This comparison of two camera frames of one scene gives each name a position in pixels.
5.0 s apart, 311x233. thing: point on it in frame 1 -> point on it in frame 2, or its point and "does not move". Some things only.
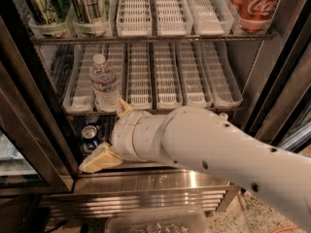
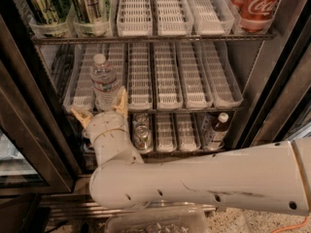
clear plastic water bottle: (104, 80) does not move
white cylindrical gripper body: (123, 138) -> (104, 122)
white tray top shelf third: (134, 14) does not move
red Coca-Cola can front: (255, 5) does not move
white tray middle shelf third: (139, 75) does not move
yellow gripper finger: (103, 157) -> (82, 116)
